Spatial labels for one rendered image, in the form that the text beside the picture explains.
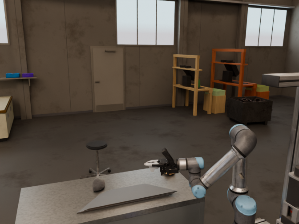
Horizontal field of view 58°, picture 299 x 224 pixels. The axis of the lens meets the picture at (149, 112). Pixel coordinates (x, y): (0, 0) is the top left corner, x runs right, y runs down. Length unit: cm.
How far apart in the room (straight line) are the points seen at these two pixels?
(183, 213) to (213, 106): 729
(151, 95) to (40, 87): 374
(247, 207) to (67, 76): 783
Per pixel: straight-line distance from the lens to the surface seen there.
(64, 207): 207
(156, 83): 980
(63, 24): 893
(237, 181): 179
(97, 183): 225
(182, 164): 167
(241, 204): 172
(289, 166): 163
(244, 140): 156
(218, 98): 918
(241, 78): 942
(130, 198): 204
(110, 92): 922
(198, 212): 219
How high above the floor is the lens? 213
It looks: 13 degrees down
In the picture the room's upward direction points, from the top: straight up
